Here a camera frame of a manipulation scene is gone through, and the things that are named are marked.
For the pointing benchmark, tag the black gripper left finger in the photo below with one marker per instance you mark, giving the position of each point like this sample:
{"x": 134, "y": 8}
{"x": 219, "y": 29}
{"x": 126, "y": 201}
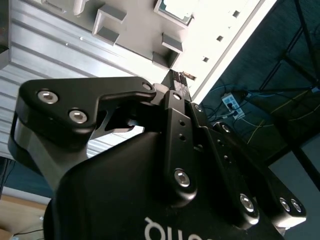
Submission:
{"x": 62, "y": 100}

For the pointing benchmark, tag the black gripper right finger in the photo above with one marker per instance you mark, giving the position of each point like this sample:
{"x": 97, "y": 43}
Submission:
{"x": 225, "y": 180}

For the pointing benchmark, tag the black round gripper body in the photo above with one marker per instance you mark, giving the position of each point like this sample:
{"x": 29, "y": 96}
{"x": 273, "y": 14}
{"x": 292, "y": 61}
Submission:
{"x": 112, "y": 190}

